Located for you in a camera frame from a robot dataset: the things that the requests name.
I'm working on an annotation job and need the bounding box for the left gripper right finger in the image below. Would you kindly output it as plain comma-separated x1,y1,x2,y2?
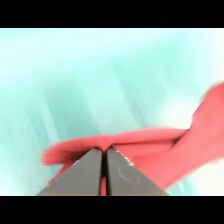
106,147,170,197

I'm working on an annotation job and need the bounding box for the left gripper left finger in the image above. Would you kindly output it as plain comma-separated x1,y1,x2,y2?
37,147,103,197

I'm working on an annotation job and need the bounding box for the red T-shirt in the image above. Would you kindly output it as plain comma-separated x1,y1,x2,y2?
41,81,224,197

